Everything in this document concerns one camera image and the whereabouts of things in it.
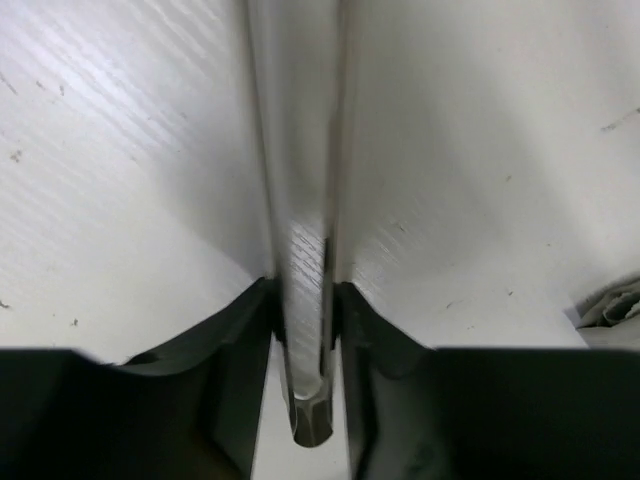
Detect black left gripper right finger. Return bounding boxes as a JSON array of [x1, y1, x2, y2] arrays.
[[336, 283, 639, 479]]

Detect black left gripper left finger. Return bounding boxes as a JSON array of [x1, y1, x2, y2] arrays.
[[1, 279, 277, 479]]

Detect metal bread tongs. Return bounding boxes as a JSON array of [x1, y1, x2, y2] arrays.
[[247, 1, 351, 448]]

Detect grey placemat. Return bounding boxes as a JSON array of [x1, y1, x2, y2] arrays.
[[576, 276, 639, 328]]

